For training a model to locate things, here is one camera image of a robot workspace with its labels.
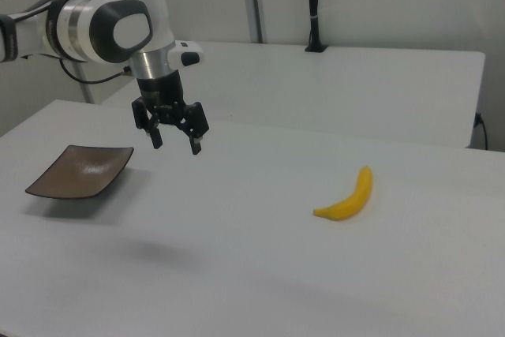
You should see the brown square ceramic plate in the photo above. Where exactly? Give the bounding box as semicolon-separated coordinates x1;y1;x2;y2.
24;144;135;200

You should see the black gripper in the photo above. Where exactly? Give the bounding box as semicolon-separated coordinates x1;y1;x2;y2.
131;69;210;156

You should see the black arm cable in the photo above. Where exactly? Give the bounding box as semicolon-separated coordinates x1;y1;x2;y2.
58;58;133;86

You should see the black pole stand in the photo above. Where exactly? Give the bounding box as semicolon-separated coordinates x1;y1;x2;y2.
304;0;329;54

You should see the yellow banana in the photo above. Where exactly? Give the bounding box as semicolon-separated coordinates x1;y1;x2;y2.
312;166;374;222

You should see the black wall cable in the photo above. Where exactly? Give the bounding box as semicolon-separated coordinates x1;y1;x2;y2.
474;112;490;152

